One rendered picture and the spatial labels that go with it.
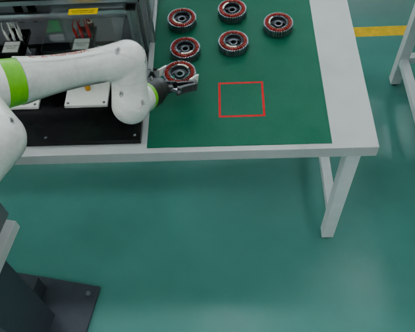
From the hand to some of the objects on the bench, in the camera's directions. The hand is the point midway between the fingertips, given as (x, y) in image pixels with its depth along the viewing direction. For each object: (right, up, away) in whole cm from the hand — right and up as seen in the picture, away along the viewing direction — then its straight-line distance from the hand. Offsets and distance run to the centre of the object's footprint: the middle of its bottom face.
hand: (179, 74), depth 180 cm
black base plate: (-44, -5, +10) cm, 46 cm away
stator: (+19, +29, +29) cm, 45 cm away
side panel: (-12, +28, +30) cm, 43 cm away
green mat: (+20, +15, +20) cm, 32 cm away
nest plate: (-32, -5, +7) cm, 34 cm away
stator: (+19, +14, +19) cm, 30 cm away
